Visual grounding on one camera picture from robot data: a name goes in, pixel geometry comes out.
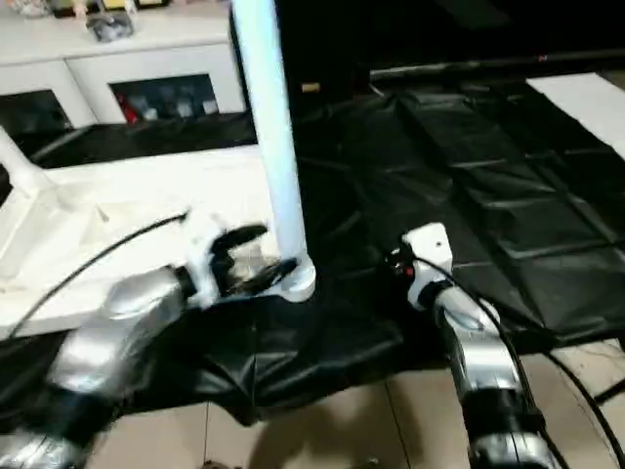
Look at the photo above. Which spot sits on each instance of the white plastic table leg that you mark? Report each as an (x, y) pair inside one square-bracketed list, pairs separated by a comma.
[(278, 146), (19, 161)]

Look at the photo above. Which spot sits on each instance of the white plastic table top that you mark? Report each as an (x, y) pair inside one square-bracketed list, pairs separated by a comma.
[(122, 195)]

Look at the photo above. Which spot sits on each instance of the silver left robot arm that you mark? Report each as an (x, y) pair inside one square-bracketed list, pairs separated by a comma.
[(127, 303)]

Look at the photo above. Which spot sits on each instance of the black plastic mat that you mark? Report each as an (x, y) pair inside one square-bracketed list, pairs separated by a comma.
[(488, 171)]

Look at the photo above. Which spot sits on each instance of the black fabric case gold label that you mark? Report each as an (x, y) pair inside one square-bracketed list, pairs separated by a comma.
[(310, 88)]

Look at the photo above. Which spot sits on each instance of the white cabinet with glass doors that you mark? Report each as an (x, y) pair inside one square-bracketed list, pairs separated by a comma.
[(146, 58)]

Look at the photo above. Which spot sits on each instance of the white flat board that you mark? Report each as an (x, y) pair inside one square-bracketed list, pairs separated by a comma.
[(576, 102)]

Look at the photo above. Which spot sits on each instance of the black floor stand bar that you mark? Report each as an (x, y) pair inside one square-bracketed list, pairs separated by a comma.
[(610, 391)]

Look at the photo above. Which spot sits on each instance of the clear bag of black parts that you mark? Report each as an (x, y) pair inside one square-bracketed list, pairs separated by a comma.
[(110, 28)]

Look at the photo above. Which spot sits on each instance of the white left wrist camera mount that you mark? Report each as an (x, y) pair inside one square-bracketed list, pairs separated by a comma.
[(200, 244)]

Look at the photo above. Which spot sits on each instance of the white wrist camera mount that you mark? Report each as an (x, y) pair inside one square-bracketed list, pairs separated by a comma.
[(200, 244), (429, 244)]

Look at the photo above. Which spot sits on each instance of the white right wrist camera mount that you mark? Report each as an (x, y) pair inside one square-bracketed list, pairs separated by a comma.
[(429, 244)]

